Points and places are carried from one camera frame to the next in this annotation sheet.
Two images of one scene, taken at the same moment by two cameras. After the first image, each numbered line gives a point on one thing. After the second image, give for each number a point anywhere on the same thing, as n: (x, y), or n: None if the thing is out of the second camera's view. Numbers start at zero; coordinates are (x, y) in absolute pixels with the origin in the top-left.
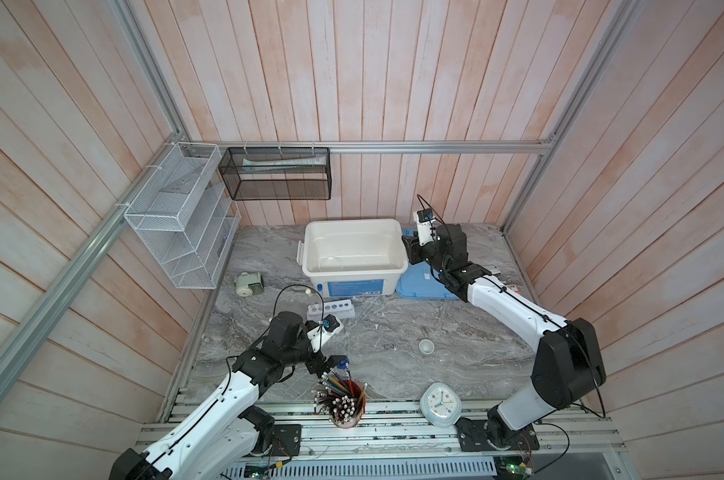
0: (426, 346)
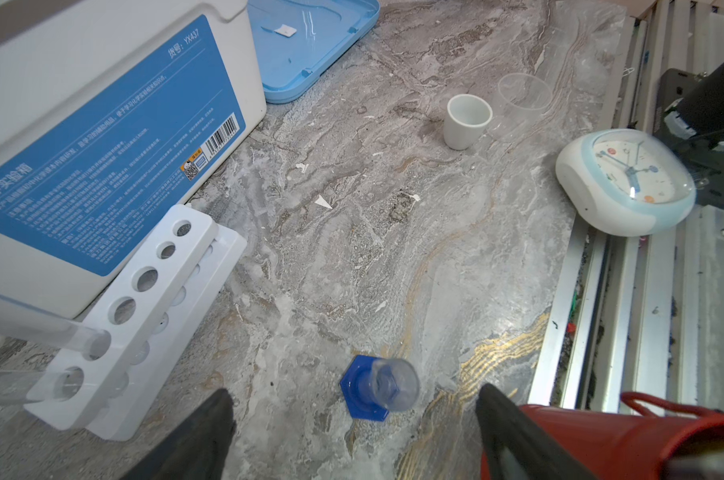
0: (466, 117)
